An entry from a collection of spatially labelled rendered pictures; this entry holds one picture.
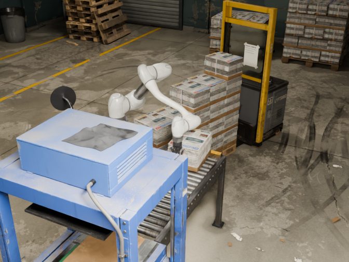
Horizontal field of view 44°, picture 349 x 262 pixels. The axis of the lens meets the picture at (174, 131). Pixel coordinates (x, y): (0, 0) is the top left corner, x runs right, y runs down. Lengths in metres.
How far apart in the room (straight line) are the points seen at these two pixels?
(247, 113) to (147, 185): 3.87
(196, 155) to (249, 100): 2.36
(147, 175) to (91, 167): 0.35
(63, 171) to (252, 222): 2.69
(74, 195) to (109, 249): 0.87
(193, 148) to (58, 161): 1.65
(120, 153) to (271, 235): 2.59
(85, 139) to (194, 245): 2.21
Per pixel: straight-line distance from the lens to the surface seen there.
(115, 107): 4.16
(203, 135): 3.94
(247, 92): 5.94
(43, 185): 2.40
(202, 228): 4.47
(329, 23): 9.21
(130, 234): 2.14
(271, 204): 4.91
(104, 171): 2.16
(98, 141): 2.29
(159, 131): 4.51
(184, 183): 2.62
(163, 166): 2.48
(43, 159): 2.40
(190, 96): 4.81
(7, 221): 2.78
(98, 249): 3.07
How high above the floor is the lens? 2.84
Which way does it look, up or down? 27 degrees down
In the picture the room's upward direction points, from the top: 1 degrees clockwise
